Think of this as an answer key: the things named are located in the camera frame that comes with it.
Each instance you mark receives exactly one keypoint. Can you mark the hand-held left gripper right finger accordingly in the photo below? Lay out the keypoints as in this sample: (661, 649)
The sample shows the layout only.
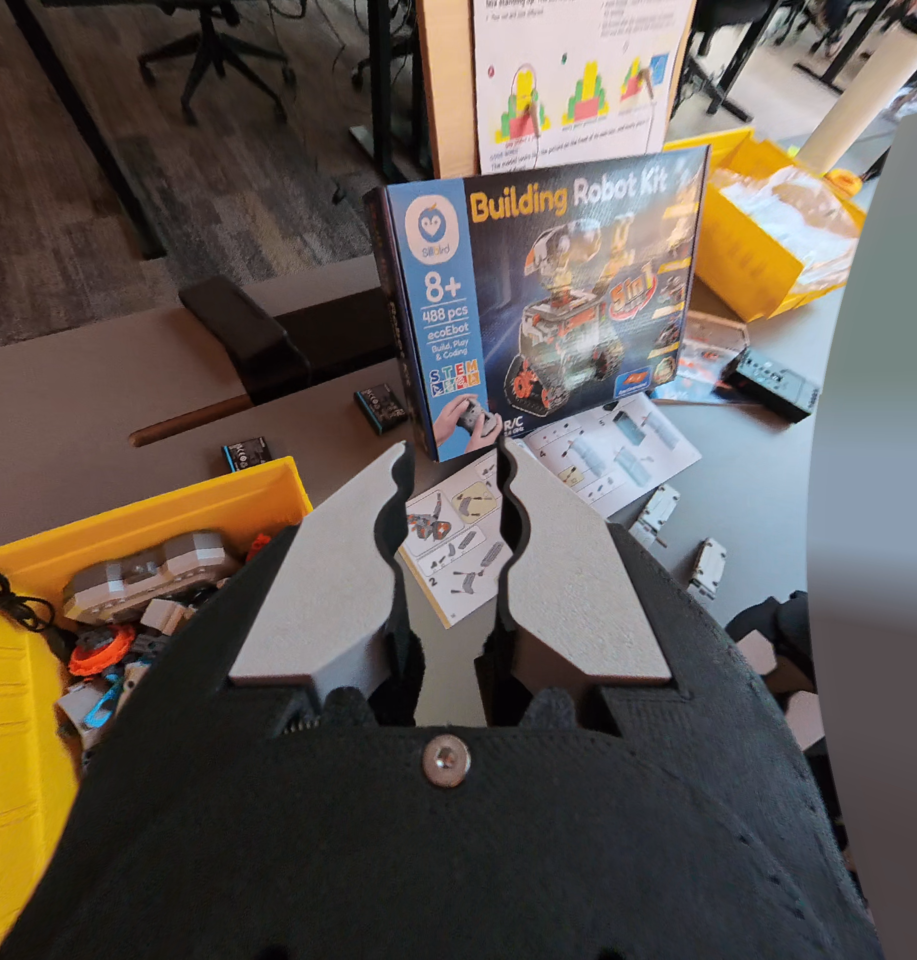
(578, 585)

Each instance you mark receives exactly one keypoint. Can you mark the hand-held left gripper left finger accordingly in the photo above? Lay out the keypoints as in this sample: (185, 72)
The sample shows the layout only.
(323, 585)

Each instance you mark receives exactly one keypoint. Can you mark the black desk leg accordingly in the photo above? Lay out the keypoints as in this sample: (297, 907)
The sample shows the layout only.
(387, 90)
(83, 127)

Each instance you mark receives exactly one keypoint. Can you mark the grey motor block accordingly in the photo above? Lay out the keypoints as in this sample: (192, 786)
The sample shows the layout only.
(653, 514)
(707, 568)

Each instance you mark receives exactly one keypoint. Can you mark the instruction booklet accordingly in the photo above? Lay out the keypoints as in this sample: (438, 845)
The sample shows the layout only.
(616, 450)

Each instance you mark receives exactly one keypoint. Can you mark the small black module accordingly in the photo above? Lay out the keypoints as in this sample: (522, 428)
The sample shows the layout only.
(246, 454)
(381, 409)

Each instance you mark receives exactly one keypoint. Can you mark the grey remote controller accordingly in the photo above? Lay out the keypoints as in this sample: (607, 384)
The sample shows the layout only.
(151, 570)

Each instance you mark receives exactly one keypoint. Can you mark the yellow plastic bin with parts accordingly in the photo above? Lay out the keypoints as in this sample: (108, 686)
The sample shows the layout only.
(166, 510)

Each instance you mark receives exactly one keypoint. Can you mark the brown wooden strip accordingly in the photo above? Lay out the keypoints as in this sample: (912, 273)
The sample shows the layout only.
(188, 421)

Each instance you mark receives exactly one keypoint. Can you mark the black battery box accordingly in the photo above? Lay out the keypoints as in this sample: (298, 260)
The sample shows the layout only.
(773, 382)

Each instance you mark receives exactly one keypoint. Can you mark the blue plastic piece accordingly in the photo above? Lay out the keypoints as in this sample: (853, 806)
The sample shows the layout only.
(102, 701)

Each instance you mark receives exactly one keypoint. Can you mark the clear bag of parts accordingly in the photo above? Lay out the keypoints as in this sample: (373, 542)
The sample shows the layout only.
(702, 352)

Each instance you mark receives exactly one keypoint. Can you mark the black chair armrest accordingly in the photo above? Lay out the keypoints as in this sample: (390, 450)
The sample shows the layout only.
(245, 330)

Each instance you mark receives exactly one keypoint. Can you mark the robot kit box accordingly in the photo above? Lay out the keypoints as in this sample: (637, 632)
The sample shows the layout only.
(563, 300)

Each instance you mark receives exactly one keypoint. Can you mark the yellow plastic bin with bags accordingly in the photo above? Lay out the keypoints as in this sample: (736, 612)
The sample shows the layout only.
(736, 247)

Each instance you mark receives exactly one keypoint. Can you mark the clear plastic bags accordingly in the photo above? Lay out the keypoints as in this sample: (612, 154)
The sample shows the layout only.
(788, 217)

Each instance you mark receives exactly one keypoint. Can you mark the orange round piece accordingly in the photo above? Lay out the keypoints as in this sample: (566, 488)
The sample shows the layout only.
(845, 182)

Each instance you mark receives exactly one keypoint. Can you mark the cardboard board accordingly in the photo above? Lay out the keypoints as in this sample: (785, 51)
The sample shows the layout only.
(447, 90)

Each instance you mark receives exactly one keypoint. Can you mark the cream paper roll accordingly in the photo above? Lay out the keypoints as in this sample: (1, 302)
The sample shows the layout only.
(856, 105)

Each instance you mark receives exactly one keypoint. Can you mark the white printed poster sheet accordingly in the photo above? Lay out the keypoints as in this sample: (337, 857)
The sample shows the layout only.
(571, 45)

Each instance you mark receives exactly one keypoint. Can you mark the black office chair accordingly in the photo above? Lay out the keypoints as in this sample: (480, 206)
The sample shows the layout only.
(218, 52)

